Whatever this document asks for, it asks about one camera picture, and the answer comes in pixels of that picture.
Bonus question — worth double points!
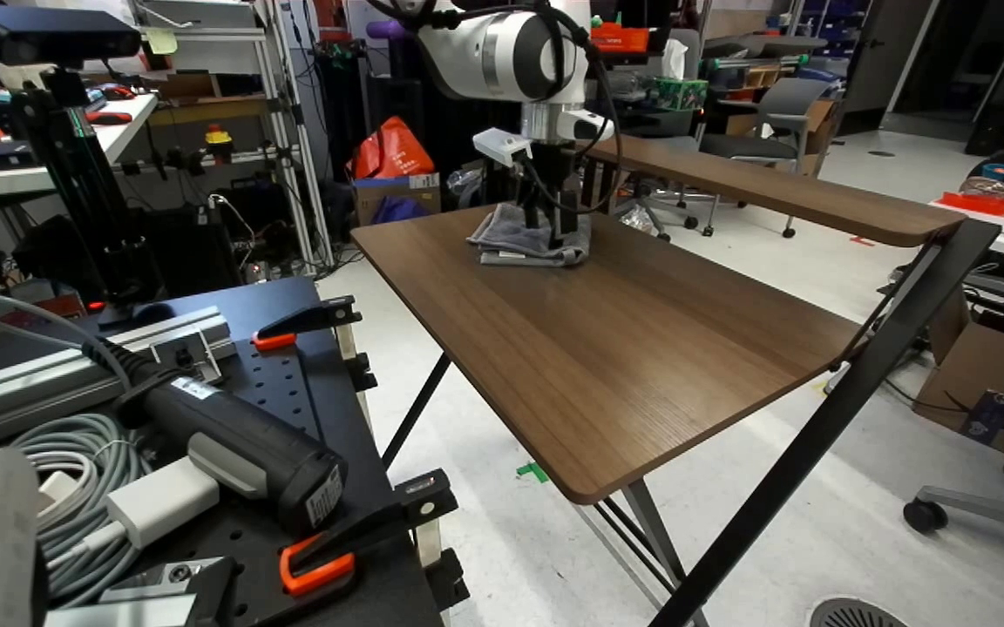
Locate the aluminium extrusion rail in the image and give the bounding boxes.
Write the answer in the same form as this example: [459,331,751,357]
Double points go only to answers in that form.
[0,304,239,461]

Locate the grey office chair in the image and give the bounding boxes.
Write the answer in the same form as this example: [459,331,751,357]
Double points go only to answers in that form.
[698,74,845,240]

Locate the white power adapter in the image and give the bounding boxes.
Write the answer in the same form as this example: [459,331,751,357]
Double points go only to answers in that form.
[100,452,223,552]

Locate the orange bag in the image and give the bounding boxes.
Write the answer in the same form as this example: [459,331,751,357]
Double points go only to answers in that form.
[347,117,440,185]

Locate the black camera on tripod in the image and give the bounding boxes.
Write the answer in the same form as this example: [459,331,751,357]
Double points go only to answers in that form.
[0,0,148,70]

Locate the black perforated workbench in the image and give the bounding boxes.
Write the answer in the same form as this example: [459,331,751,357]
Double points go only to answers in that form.
[54,272,474,627]

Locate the white cluttered table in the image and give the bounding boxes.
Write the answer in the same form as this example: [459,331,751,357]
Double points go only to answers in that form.
[0,82,163,208]

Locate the round floor drain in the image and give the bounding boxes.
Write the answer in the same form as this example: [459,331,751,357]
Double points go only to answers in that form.
[804,595,909,627]

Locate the black handheld device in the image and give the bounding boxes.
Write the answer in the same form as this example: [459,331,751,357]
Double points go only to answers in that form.
[115,372,350,537]

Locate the grey coiled cable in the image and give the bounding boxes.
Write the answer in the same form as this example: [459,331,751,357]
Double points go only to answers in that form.
[0,294,148,610]

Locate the orange handled black clamp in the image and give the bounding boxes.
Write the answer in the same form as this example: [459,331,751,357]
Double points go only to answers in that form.
[249,294,365,359]
[275,466,459,603]

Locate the black tripod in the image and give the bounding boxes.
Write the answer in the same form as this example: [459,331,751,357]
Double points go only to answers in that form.
[7,60,166,307]

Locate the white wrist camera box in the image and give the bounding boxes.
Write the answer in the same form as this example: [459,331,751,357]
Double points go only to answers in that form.
[472,127,538,170]

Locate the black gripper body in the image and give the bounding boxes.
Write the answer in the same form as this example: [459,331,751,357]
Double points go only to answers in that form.
[526,135,591,204]

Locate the grey towel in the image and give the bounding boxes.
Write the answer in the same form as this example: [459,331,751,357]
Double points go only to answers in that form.
[465,199,598,272]

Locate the metal shelf rack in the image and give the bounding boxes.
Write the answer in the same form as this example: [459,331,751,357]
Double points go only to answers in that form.
[134,0,341,280]

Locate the brown cardboard box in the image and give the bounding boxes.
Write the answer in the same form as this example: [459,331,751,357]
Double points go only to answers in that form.
[909,317,1004,461]

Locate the long wooden side table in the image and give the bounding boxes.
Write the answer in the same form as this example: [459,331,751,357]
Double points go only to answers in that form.
[581,133,969,252]

